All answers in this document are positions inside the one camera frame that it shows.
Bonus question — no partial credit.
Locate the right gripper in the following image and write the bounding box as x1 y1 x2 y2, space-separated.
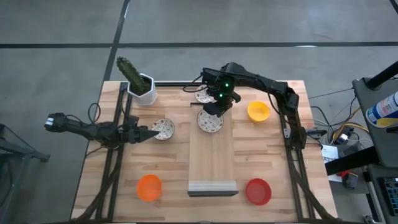
203 81 242 118

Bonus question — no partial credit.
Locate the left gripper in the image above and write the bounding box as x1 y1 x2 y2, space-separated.
123 125 160 145

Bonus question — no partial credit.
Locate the white hexagonal plant pot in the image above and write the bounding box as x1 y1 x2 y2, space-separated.
127 73 158 106

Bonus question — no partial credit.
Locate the yellow plastic bowl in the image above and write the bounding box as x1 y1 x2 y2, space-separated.
247 100 271 123

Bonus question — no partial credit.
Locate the green cactus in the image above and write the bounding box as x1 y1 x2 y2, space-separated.
116 56 147 93

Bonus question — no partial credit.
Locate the red plastic bowl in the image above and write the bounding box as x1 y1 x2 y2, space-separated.
245 178 272 207

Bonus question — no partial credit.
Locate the black power adapter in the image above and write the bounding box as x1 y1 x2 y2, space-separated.
306 128 325 139

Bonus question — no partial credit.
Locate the white paper sheet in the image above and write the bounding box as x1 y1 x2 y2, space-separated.
322 144 340 165

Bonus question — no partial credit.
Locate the grey metal stand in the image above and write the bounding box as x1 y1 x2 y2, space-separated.
0 123 51 224

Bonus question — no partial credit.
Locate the black beam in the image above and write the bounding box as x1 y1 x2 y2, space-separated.
324 145 381 177

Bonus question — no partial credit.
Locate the white blue spray can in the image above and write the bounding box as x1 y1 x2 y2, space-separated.
366 91 398 128

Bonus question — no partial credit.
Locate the grey cart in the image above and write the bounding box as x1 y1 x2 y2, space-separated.
352 77 398 169

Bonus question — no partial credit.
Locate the black pole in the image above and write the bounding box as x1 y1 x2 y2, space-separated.
366 60 398 90

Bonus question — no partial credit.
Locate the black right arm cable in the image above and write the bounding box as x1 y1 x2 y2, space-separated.
182 73 206 93

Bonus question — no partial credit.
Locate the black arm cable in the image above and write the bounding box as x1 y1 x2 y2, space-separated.
87 102 102 125
182 73 206 93

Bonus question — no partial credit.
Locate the black aluminium rig frame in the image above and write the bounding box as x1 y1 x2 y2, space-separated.
73 80 337 223

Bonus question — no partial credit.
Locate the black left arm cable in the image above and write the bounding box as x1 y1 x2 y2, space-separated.
87 102 102 125

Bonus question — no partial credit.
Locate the yellow cable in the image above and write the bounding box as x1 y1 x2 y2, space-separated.
331 122 369 141

